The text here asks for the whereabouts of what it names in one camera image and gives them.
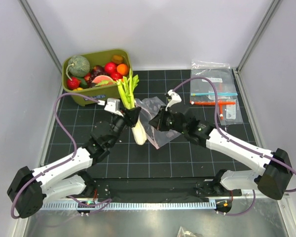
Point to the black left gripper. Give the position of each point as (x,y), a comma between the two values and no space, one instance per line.
(132,114)

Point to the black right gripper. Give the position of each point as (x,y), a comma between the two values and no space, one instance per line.
(158,122)

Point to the clear polka-dot pink zip bag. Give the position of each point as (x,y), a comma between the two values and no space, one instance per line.
(149,110)

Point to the green celery stalk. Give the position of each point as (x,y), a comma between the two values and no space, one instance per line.
(126,87)

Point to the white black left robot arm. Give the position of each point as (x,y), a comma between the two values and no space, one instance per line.
(31,189)

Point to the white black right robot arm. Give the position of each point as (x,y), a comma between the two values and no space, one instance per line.
(269,172)

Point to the clear bag orange zipper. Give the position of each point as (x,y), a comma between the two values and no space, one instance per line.
(229,112)

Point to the crumpled clear plastic bag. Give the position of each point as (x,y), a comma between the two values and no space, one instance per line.
(183,232)

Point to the olive green plastic bin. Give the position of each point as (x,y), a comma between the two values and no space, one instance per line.
(97,58)

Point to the black grid cutting mat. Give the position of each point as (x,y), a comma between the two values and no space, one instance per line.
(179,158)

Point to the toy watermelon slice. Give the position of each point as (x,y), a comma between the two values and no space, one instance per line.
(102,80)

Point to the orange toy fruit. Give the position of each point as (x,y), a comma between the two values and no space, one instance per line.
(123,69)

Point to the red toy apple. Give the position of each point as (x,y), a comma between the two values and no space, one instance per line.
(110,68)

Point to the purple toy grapes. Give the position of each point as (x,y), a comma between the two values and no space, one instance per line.
(96,71)

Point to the red toy strawberry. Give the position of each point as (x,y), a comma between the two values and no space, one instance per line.
(73,83)

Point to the green toy melon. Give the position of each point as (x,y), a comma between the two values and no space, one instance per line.
(79,66)

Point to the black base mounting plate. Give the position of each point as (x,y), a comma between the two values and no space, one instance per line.
(155,190)

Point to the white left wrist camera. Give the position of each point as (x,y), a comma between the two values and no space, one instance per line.
(113,106)

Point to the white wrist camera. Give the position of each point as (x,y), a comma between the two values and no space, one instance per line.
(113,106)
(172,98)

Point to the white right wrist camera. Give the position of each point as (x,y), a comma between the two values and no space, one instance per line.
(172,98)

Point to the aluminium slotted rail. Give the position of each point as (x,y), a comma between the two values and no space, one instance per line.
(73,205)

